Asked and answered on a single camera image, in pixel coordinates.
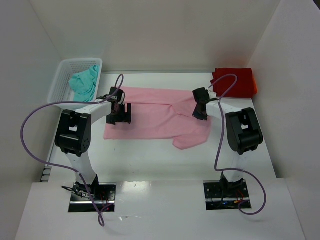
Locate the pink polo shirt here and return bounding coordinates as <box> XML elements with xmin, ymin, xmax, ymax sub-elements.
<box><xmin>103</xmin><ymin>87</ymin><xmax>211</xmax><ymax>150</ymax></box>

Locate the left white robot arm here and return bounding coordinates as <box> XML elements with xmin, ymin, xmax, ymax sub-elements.
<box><xmin>55</xmin><ymin>87</ymin><xmax>132</xmax><ymax>198</ymax></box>

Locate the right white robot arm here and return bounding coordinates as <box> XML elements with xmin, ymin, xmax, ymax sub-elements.
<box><xmin>192</xmin><ymin>87</ymin><xmax>267</xmax><ymax>197</ymax></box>

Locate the teal t shirt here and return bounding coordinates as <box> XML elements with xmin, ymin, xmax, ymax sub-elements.
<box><xmin>68</xmin><ymin>65</ymin><xmax>100</xmax><ymax>102</ymax></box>

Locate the red folded t shirt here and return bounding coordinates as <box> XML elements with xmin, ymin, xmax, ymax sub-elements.
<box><xmin>210</xmin><ymin>68</ymin><xmax>258</xmax><ymax>99</ymax></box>

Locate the white plastic basket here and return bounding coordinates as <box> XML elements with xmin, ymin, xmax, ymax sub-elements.
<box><xmin>47</xmin><ymin>58</ymin><xmax>103</xmax><ymax>110</ymax></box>

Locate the white cable chain segment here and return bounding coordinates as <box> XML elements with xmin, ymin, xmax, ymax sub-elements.
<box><xmin>40</xmin><ymin>166</ymin><xmax>53</xmax><ymax>183</ymax></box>

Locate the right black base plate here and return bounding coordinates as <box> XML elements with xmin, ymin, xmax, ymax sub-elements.
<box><xmin>203</xmin><ymin>181</ymin><xmax>252</xmax><ymax>211</ymax></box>

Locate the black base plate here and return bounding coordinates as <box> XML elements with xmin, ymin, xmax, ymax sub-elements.
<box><xmin>65</xmin><ymin>183</ymin><xmax>117</xmax><ymax>213</ymax></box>
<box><xmin>203</xmin><ymin>181</ymin><xmax>252</xmax><ymax>211</ymax></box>

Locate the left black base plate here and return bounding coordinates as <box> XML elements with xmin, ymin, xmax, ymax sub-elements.
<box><xmin>65</xmin><ymin>183</ymin><xmax>117</xmax><ymax>213</ymax></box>

